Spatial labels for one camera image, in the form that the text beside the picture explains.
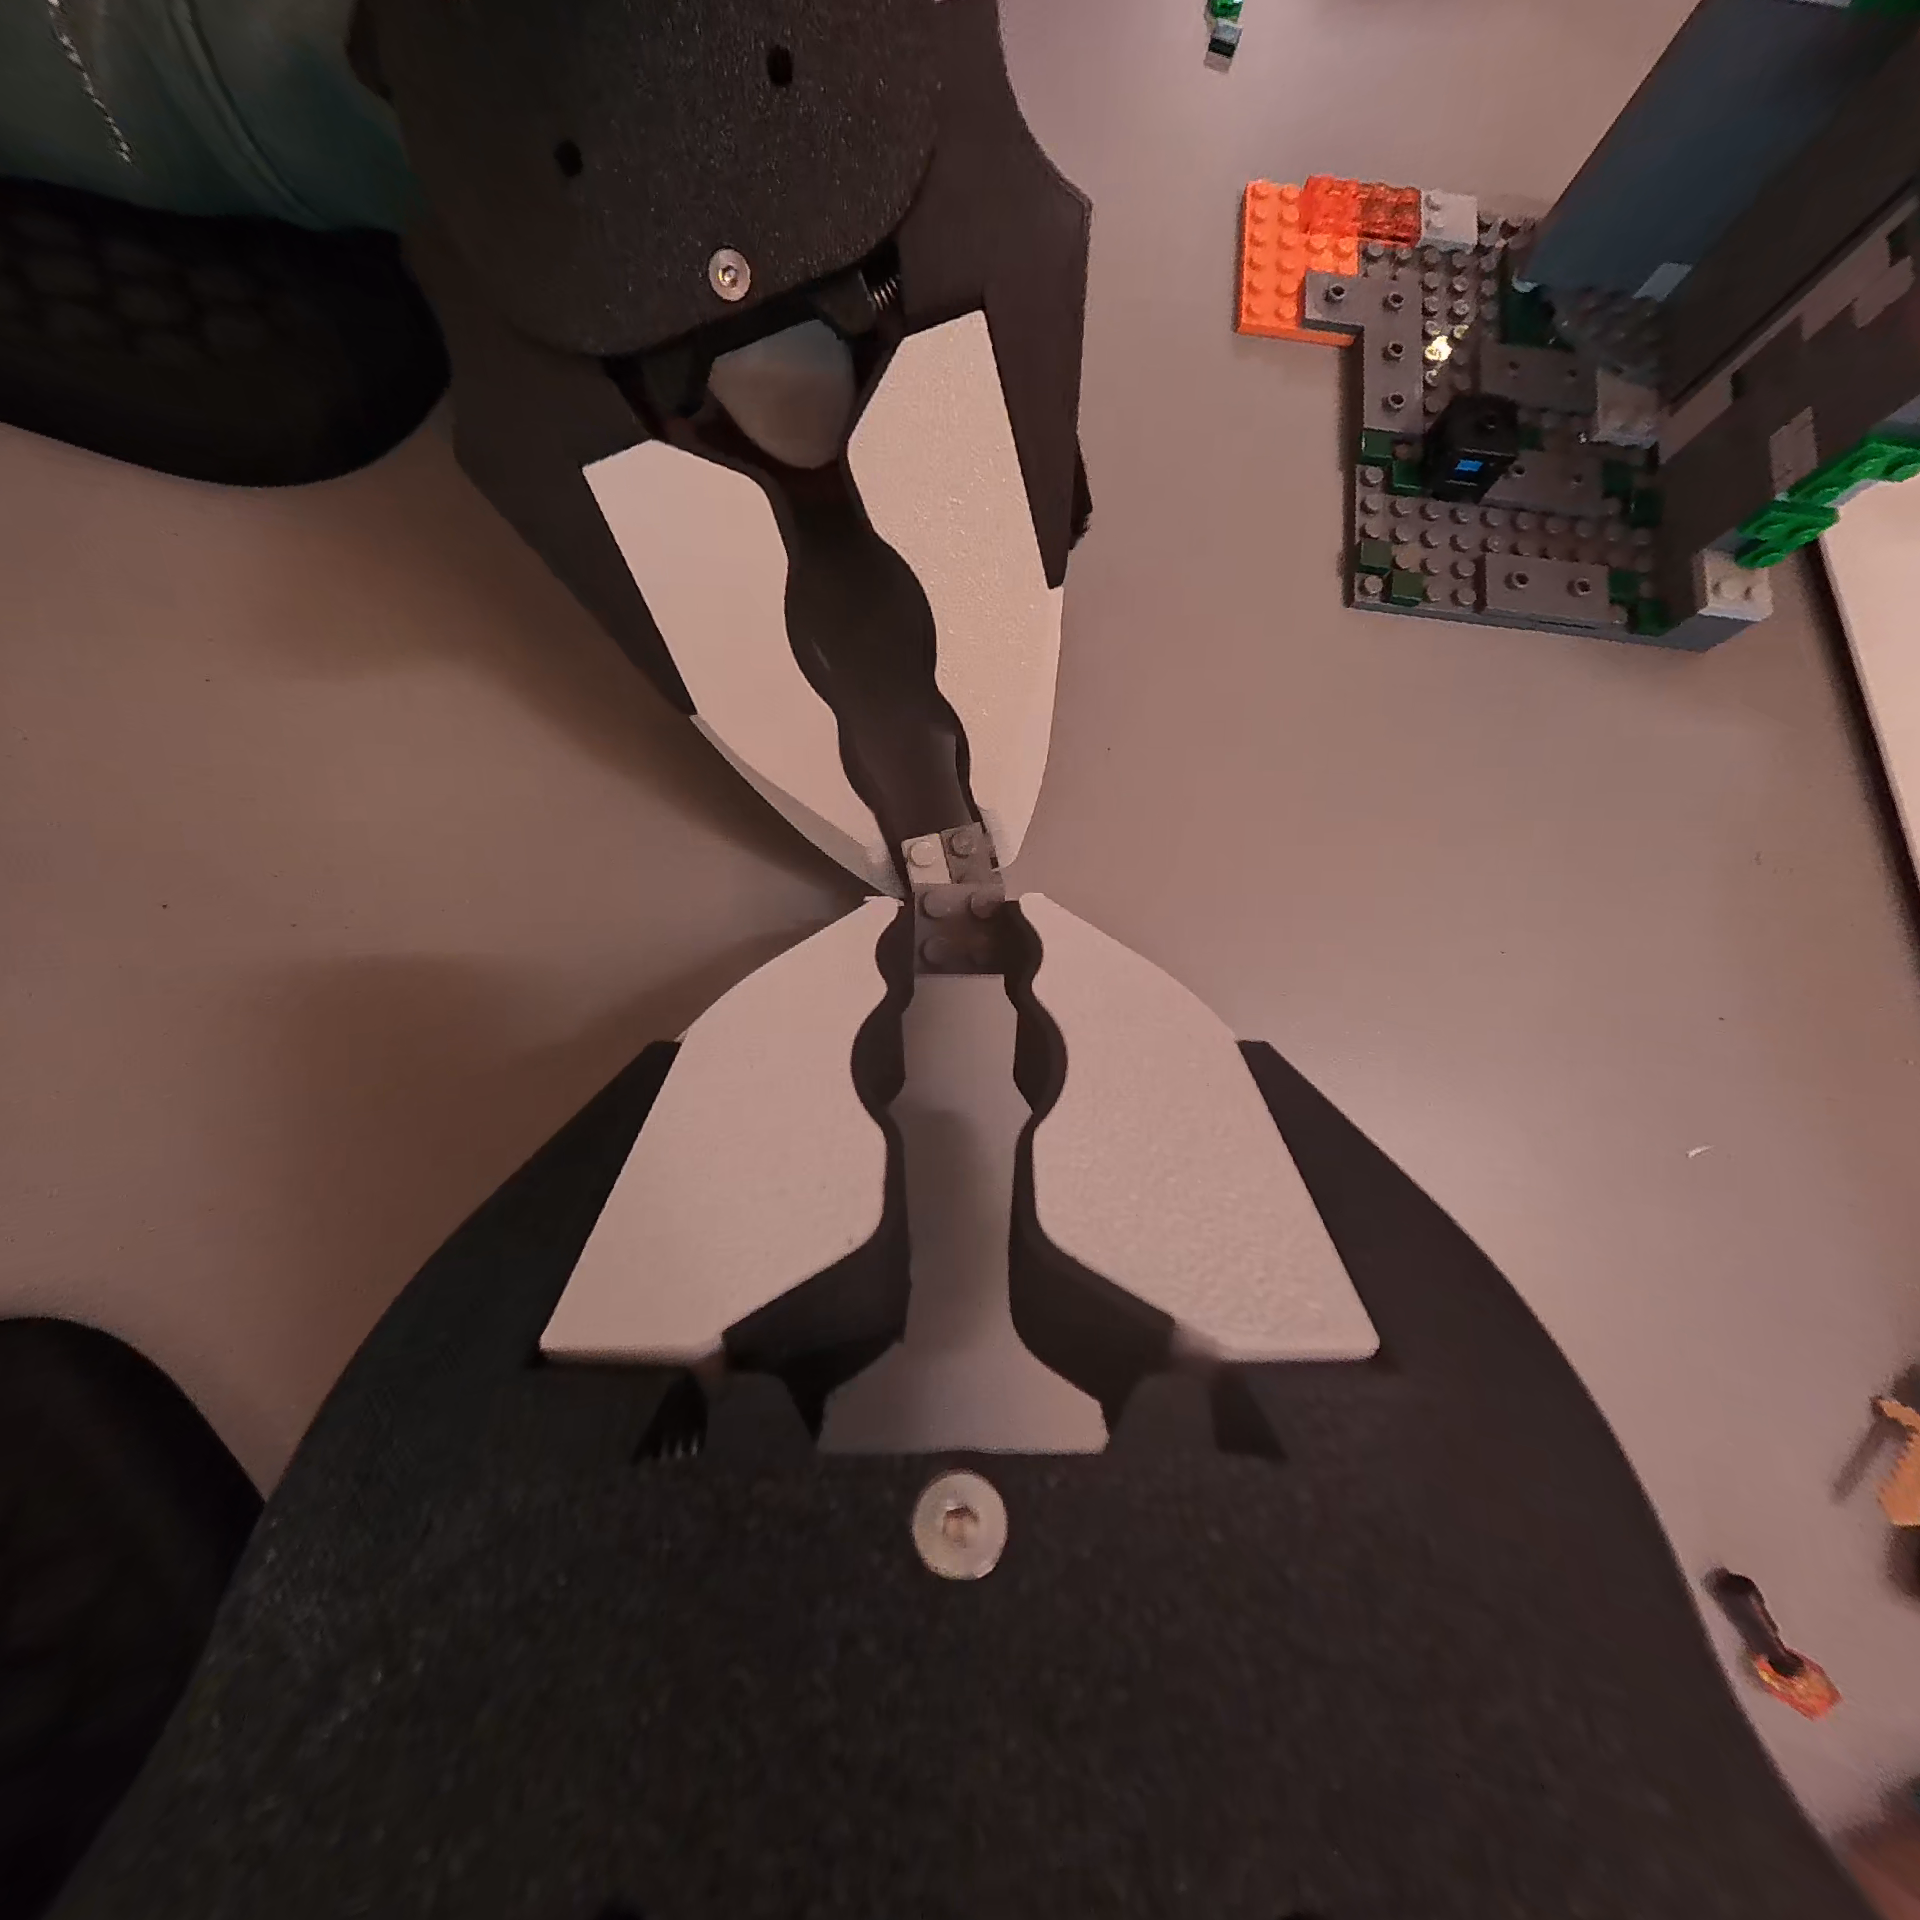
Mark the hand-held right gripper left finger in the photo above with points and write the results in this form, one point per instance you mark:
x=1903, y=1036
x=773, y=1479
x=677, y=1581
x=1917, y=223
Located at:
x=721, y=1202

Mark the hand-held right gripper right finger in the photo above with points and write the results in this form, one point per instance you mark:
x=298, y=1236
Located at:
x=1202, y=1202

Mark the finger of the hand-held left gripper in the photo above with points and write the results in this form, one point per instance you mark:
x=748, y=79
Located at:
x=691, y=587
x=974, y=524

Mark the dark grey toy brick plate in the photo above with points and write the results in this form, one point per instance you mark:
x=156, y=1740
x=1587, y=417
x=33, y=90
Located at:
x=961, y=932

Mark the person's teal clothing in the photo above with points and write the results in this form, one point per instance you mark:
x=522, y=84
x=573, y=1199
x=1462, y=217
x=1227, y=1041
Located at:
x=182, y=106

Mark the black mesh chair armrest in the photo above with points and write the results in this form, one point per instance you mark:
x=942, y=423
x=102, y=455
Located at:
x=182, y=347
x=91, y=1622

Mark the toy brick castle model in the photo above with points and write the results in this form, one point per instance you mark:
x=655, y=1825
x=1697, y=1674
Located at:
x=1516, y=495

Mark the small green toy brick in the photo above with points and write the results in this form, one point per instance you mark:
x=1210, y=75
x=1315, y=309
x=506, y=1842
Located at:
x=1223, y=33

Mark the black orange toy torch piece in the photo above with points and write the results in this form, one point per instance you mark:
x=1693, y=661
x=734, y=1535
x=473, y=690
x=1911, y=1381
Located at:
x=1779, y=1652

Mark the tan toy brick piece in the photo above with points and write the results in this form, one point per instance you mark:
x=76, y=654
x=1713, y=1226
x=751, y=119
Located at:
x=1893, y=1465

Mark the white flat board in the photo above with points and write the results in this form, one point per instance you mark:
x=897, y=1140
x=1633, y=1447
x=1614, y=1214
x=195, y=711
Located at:
x=1883, y=661

